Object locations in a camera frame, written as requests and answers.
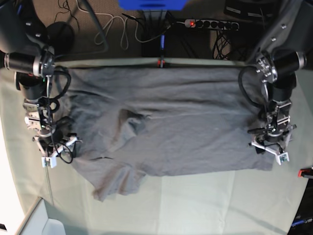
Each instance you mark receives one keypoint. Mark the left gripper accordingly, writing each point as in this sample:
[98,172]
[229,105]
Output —
[262,136]

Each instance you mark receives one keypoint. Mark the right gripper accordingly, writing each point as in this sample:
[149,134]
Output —
[46,138]

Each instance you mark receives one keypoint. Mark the grey t-shirt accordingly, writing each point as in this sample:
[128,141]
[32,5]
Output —
[138,122]

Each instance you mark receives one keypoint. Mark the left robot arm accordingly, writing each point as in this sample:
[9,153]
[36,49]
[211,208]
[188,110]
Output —
[281,51]

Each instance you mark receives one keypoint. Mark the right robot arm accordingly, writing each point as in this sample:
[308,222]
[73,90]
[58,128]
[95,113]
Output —
[26,51]

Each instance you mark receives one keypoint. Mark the light green table cloth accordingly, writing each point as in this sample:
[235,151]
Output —
[238,202]

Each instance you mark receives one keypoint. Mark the red clamp at right edge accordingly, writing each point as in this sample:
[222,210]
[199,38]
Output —
[306,173]

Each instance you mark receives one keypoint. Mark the white bin at bottom left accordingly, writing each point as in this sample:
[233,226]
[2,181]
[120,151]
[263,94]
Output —
[37,221]

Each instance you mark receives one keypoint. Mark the black round bag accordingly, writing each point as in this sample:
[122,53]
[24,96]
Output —
[60,35]

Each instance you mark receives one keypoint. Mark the red clamp at top centre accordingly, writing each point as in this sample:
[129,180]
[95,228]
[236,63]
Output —
[161,61]

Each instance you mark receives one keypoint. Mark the black power strip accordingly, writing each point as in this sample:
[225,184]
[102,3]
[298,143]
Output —
[212,24]

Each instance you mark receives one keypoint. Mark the blue box at top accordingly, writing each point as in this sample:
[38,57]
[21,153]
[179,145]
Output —
[152,4]

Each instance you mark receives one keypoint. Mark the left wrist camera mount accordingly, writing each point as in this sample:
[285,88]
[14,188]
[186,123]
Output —
[276,149]

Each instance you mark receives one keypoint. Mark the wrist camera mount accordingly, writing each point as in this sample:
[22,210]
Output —
[59,150]
[276,149]

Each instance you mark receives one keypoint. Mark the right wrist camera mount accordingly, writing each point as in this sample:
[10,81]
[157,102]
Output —
[59,150]

